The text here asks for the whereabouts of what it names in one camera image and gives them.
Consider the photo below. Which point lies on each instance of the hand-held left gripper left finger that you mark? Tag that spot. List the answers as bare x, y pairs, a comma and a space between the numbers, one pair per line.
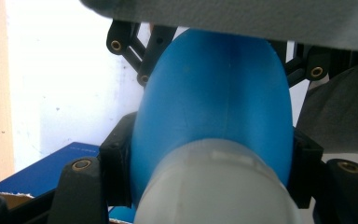
116, 161

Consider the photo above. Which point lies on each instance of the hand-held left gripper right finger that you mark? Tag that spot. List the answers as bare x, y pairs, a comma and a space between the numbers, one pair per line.
304, 168

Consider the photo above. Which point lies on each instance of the blue plastic bottle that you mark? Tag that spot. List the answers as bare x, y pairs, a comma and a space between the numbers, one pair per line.
211, 93

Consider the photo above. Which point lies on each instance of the blue flat box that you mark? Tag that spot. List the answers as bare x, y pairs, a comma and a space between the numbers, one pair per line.
46, 171

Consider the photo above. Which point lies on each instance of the brown cardboard piece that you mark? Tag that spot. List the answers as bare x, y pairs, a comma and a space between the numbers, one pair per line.
11, 199

